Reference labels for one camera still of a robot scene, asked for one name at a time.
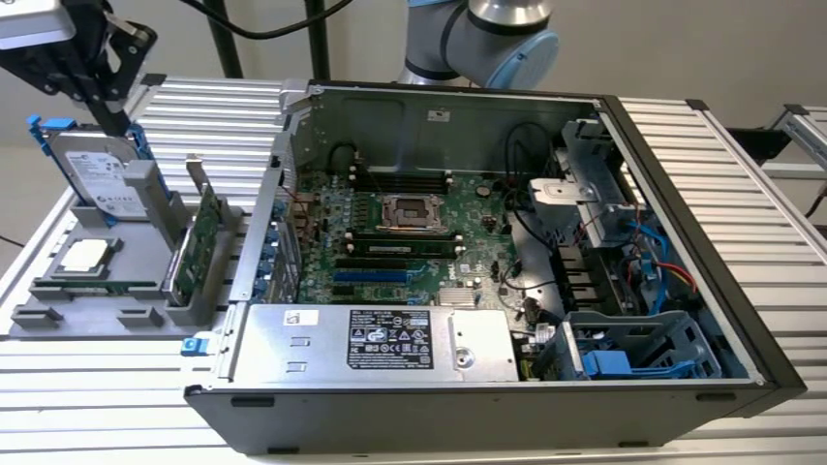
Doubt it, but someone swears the green motherboard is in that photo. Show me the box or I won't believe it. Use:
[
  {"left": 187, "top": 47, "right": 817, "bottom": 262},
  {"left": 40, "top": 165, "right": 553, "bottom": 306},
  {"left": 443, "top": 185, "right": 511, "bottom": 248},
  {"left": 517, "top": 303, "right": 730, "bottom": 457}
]
[{"left": 283, "top": 169, "right": 563, "bottom": 319}]

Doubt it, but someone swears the plain green RAM stick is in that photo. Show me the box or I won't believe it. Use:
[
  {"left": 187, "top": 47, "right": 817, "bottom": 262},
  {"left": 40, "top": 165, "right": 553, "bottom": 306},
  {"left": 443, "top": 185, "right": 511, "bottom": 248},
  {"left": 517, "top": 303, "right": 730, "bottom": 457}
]
[{"left": 35, "top": 279, "right": 161, "bottom": 296}]

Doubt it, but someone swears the silver chipset heat sink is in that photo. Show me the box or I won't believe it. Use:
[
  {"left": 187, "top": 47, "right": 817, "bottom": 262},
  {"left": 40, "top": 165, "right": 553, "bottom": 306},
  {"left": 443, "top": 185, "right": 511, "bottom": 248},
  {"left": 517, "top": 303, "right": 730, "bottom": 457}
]
[{"left": 437, "top": 288, "right": 479, "bottom": 308}]

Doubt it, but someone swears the silver power supply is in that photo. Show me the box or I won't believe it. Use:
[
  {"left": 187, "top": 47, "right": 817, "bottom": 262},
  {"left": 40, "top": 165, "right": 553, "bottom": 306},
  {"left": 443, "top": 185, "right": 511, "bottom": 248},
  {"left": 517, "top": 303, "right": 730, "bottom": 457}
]
[{"left": 229, "top": 303, "right": 522, "bottom": 384}]

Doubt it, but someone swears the long black expansion slot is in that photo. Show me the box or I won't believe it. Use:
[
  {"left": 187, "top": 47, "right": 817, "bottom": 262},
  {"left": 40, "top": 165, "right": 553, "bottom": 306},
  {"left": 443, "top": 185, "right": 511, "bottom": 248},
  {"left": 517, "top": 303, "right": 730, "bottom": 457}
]
[{"left": 335, "top": 258, "right": 410, "bottom": 272}]

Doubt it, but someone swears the aluminium side frame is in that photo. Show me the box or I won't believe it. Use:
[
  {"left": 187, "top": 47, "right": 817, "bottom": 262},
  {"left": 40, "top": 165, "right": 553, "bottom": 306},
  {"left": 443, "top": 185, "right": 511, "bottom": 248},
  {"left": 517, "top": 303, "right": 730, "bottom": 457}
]
[{"left": 761, "top": 103, "right": 827, "bottom": 175}]

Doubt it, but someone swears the silver CPU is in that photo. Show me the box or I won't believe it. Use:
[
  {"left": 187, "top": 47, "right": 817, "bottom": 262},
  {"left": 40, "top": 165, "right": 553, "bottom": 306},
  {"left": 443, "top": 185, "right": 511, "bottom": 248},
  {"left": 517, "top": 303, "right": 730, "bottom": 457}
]
[{"left": 59, "top": 239, "right": 116, "bottom": 272}]

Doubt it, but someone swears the black stand pole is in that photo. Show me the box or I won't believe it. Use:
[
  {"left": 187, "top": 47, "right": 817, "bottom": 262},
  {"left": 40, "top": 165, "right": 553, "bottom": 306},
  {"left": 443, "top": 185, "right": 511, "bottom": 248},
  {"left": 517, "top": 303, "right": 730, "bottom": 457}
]
[
  {"left": 306, "top": 0, "right": 333, "bottom": 82},
  {"left": 205, "top": 0, "right": 246, "bottom": 79}
]

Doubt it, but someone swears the blue disk carrier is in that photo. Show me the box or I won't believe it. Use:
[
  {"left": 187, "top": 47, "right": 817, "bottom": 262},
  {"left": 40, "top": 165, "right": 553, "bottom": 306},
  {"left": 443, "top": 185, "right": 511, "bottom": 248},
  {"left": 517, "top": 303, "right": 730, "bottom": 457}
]
[{"left": 24, "top": 113, "right": 190, "bottom": 229}]

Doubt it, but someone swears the metal drive cage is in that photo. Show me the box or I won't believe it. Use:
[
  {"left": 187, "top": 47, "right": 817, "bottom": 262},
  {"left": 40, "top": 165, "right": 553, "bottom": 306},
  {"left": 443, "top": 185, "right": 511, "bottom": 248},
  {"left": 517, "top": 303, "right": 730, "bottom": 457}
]
[{"left": 526, "top": 118, "right": 651, "bottom": 251}]

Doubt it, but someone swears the grey parts rack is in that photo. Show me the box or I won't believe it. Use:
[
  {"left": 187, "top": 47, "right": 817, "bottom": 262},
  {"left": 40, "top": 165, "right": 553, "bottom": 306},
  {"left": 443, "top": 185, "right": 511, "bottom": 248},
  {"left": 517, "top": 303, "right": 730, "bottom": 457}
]
[{"left": 10, "top": 162, "right": 251, "bottom": 340}]

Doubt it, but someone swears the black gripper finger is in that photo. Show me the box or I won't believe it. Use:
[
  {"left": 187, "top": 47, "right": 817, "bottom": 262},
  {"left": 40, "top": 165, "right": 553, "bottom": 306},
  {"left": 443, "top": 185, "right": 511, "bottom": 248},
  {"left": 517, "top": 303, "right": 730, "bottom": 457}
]
[
  {"left": 103, "top": 16, "right": 161, "bottom": 138},
  {"left": 0, "top": 46, "right": 110, "bottom": 135}
]

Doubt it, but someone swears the blue bay latch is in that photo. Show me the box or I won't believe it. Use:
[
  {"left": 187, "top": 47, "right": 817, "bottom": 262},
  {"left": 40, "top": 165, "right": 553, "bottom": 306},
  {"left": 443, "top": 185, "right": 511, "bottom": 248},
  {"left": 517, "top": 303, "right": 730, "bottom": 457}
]
[{"left": 579, "top": 349, "right": 634, "bottom": 380}]

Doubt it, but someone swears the black open PC case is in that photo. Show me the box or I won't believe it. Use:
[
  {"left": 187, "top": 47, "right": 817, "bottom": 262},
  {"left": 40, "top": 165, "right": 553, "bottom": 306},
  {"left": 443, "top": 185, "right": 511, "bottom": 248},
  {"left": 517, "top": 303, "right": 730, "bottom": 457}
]
[{"left": 183, "top": 78, "right": 809, "bottom": 456}]

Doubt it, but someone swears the thick black camera cable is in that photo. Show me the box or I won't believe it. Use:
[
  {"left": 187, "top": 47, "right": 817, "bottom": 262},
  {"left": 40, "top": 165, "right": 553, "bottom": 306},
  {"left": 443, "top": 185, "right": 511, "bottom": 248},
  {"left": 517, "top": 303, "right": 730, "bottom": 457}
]
[{"left": 178, "top": 0, "right": 415, "bottom": 41}]

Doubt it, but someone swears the silver hard disk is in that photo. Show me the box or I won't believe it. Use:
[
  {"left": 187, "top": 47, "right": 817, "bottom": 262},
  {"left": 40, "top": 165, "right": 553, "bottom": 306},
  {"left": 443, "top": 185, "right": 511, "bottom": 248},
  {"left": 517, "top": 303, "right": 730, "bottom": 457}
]
[{"left": 50, "top": 129, "right": 149, "bottom": 223}]

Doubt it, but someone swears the metal socket cover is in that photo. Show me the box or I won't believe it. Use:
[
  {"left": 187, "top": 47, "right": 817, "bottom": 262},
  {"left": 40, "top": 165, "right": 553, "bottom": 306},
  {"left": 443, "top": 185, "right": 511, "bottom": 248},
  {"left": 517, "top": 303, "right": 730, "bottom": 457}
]
[{"left": 385, "top": 195, "right": 439, "bottom": 228}]

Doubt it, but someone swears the grey plastic disk bay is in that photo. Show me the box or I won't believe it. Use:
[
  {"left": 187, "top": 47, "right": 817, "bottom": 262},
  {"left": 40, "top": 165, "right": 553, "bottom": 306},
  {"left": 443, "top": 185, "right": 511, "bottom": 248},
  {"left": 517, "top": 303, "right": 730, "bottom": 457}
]
[{"left": 534, "top": 309, "right": 725, "bottom": 384}]

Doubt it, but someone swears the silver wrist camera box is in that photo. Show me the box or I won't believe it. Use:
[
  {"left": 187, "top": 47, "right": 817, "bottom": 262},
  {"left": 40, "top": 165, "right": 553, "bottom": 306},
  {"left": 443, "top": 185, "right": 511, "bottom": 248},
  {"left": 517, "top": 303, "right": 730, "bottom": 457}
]
[{"left": 0, "top": 0, "right": 79, "bottom": 50}]

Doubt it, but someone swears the red wire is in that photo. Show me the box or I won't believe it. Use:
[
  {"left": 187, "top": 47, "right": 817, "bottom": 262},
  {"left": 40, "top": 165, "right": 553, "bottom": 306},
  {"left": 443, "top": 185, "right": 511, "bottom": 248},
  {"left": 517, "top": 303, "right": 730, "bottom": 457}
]
[{"left": 655, "top": 260, "right": 699, "bottom": 295}]

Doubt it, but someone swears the RAM stick with white label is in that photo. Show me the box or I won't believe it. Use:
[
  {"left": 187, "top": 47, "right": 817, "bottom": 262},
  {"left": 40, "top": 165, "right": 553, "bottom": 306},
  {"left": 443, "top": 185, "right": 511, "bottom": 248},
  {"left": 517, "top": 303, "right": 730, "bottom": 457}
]
[{"left": 353, "top": 241, "right": 455, "bottom": 258}]

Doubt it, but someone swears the blue wire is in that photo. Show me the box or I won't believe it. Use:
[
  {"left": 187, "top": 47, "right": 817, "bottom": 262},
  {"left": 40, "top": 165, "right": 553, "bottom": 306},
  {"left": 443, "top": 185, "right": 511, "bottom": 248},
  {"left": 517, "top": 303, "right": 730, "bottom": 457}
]
[{"left": 625, "top": 217, "right": 667, "bottom": 316}]

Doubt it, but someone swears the blue expansion slot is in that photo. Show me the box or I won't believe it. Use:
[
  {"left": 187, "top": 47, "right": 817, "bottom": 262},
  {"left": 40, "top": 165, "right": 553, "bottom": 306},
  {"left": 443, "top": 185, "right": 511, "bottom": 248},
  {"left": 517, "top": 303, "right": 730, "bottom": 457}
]
[{"left": 333, "top": 270, "right": 410, "bottom": 287}]

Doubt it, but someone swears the CPU socket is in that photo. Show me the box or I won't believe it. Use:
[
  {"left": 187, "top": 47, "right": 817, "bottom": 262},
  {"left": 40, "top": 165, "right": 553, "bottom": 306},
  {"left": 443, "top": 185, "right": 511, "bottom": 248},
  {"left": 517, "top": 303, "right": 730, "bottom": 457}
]
[{"left": 379, "top": 193, "right": 442, "bottom": 229}]

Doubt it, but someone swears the green graphics card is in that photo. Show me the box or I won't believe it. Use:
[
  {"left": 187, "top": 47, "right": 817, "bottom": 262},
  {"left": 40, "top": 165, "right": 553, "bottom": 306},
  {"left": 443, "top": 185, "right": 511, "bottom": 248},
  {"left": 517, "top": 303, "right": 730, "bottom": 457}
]
[{"left": 161, "top": 152, "right": 219, "bottom": 307}]

